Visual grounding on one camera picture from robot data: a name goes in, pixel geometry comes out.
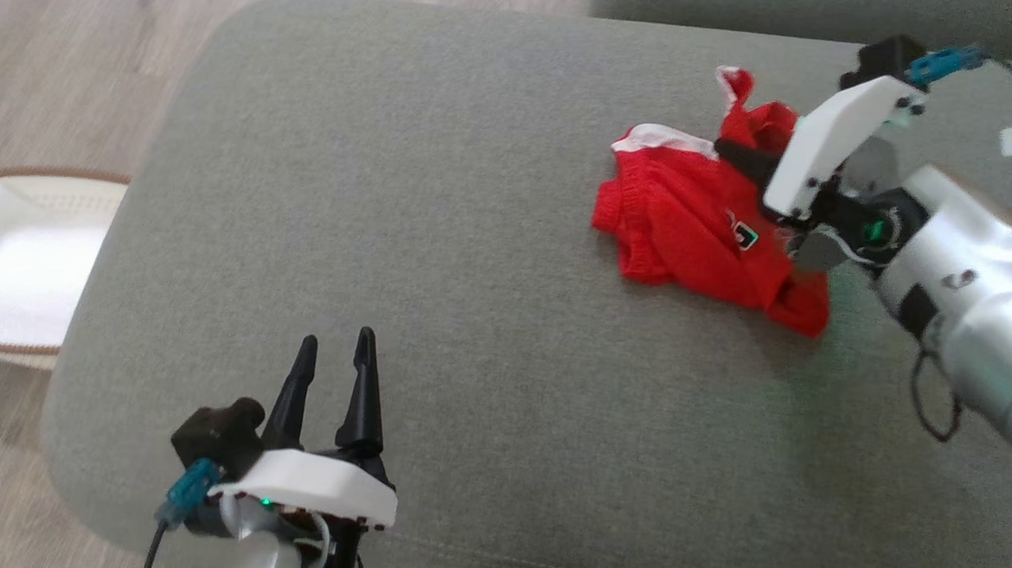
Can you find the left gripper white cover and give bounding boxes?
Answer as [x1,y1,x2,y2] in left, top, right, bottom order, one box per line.
[200,326,400,568]

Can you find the left cable with blue connector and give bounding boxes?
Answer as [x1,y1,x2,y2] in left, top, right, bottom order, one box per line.
[125,457,227,568]

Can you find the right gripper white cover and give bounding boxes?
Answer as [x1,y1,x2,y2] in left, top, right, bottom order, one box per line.
[710,73,938,282]

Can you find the small grey sofa cushion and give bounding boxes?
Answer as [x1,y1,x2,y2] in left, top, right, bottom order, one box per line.
[591,0,1012,86]

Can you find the cable with blue connector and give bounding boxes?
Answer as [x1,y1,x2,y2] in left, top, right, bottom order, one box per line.
[907,44,1012,125]
[125,457,227,568]

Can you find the large grey sofa seat cushion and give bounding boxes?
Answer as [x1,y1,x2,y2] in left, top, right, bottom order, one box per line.
[20,0,1012,568]

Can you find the right cable with blue connector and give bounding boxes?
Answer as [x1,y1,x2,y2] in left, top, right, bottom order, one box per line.
[907,44,1012,125]

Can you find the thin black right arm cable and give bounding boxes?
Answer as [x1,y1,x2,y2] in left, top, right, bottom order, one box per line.
[908,347,965,445]

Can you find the red jersey shirt white trim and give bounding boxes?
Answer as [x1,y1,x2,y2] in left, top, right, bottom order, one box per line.
[583,61,832,349]

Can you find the white laundry basket brown rim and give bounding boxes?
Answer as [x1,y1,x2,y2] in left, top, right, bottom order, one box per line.
[0,161,141,373]

